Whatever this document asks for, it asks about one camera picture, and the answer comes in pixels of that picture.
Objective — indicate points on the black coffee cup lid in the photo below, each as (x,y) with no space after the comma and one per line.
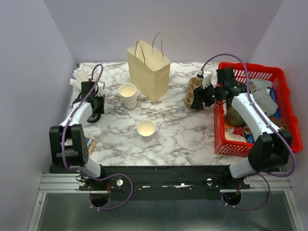
(94,118)

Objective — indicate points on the blue box in basket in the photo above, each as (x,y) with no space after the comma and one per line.
(272,93)

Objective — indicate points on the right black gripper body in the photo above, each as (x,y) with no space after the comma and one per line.
(211,94)

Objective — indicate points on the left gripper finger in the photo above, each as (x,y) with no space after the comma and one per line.
(97,117)
(91,118)

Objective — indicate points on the brown lidded tub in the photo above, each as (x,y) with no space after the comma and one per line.
(279,122)

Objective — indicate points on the stack of white paper cups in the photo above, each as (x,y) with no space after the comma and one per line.
(128,95)

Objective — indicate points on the blue drink can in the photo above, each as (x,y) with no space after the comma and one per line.
(248,134)

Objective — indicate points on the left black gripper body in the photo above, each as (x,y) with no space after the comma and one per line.
(100,104)

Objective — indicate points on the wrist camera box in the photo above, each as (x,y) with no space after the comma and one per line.
(206,77)
(100,89)

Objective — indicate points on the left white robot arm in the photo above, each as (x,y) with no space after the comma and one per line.
(68,144)

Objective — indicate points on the red white snack packet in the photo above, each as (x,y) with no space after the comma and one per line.
(233,133)

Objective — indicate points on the white paper cup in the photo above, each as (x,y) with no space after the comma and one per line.
(146,130)

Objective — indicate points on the red plastic basket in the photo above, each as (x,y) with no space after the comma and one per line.
(236,148)

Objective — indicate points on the blue orange packet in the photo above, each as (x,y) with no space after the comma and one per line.
(90,144)

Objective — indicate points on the brown paper bag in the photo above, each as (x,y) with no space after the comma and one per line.
(149,69)

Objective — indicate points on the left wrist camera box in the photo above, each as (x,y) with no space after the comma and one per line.
(100,89)

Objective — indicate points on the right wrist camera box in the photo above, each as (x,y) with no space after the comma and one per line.
(206,77)

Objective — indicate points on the brown cardboard cup carrier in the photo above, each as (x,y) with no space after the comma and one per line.
(193,83)

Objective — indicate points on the grey plastic bag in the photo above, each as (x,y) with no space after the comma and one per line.
(258,88)

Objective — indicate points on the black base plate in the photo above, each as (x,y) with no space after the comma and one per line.
(160,183)

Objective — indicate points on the green melon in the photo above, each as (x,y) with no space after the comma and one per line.
(234,118)

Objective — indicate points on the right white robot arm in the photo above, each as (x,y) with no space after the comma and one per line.
(271,148)

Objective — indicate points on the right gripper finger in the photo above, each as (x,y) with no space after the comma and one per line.
(198,92)
(197,104)

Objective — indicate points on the aluminium rail frame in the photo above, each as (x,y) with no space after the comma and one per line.
(67,183)

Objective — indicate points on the white wrapped straws bundle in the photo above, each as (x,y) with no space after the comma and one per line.
(80,75)

